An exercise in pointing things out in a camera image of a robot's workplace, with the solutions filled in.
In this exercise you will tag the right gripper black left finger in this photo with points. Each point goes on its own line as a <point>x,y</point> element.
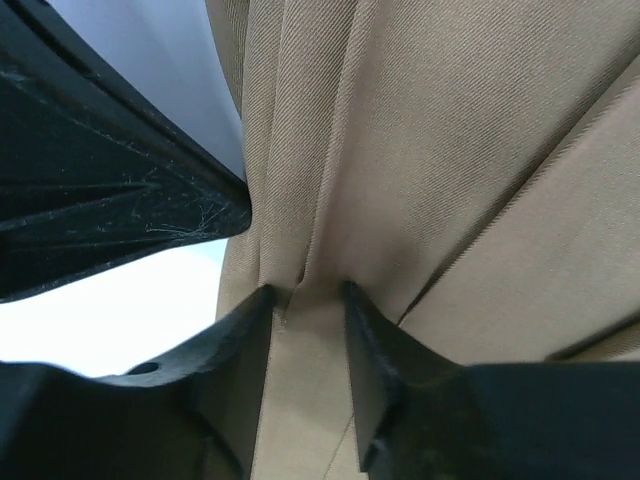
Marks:
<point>189,413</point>

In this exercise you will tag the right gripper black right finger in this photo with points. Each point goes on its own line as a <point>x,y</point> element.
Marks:
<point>418,415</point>

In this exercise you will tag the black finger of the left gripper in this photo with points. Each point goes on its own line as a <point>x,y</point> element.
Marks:
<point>93,176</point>

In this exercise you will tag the tan brown skirt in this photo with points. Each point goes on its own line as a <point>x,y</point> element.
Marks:
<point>472,165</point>

